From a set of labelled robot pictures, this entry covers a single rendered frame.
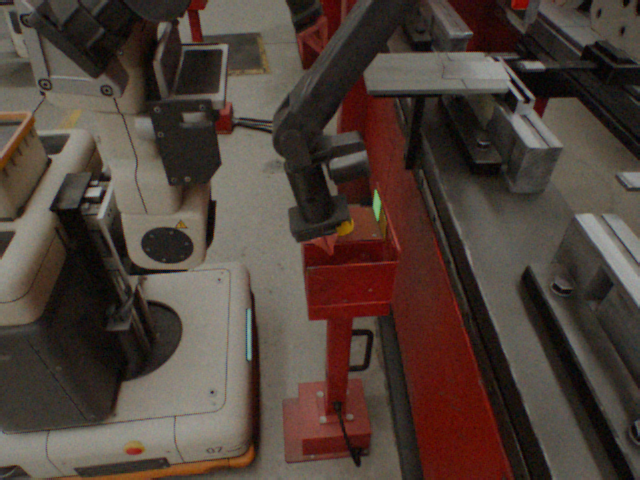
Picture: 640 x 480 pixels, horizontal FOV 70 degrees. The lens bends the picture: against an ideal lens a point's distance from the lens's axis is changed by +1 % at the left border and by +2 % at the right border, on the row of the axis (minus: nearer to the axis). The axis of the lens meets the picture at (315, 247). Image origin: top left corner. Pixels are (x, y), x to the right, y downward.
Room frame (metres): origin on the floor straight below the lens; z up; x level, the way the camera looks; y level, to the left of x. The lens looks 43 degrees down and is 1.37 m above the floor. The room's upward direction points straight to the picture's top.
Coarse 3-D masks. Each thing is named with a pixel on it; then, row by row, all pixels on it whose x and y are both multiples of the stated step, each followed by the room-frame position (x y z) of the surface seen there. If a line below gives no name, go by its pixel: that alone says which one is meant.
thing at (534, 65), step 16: (592, 48) 0.96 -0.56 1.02; (608, 48) 0.92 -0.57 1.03; (528, 64) 0.92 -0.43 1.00; (544, 64) 0.92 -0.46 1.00; (560, 64) 0.92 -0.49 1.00; (576, 64) 0.92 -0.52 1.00; (592, 64) 0.92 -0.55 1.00; (608, 64) 0.88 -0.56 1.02; (624, 64) 0.87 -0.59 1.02; (608, 80) 0.86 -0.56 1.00; (624, 80) 0.86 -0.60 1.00
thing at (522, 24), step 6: (510, 0) 0.94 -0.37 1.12; (534, 0) 0.86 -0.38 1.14; (540, 0) 0.86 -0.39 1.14; (510, 6) 0.94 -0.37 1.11; (528, 6) 0.86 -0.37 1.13; (534, 6) 0.86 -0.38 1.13; (510, 12) 0.95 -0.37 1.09; (516, 12) 0.90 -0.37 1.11; (522, 12) 0.88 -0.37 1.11; (528, 12) 0.86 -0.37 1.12; (534, 12) 0.86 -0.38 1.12; (510, 18) 0.94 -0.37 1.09; (516, 18) 0.92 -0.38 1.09; (522, 18) 0.87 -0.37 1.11; (528, 18) 0.86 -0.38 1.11; (534, 18) 0.86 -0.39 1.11; (516, 24) 0.91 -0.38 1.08; (522, 24) 0.88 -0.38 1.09; (522, 30) 0.88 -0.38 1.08
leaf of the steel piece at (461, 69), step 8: (440, 56) 0.92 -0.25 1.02; (440, 64) 0.90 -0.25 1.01; (448, 64) 0.93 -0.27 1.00; (456, 64) 0.93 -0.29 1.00; (464, 64) 0.93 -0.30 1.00; (472, 64) 0.93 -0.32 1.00; (480, 64) 0.93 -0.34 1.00; (440, 72) 0.89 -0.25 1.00; (448, 72) 0.89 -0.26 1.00; (456, 72) 0.89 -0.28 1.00; (464, 72) 0.89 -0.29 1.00; (472, 72) 0.89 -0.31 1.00; (480, 72) 0.89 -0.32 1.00; (488, 72) 0.89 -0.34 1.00
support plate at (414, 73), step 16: (384, 64) 0.94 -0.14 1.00; (400, 64) 0.94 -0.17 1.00; (416, 64) 0.94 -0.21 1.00; (432, 64) 0.94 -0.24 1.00; (368, 80) 0.86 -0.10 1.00; (384, 80) 0.86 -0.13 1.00; (400, 80) 0.86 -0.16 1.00; (416, 80) 0.86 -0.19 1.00; (432, 80) 0.86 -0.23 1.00; (448, 80) 0.86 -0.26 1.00; (464, 80) 0.86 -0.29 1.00; (480, 80) 0.86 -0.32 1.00; (496, 80) 0.86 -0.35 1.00
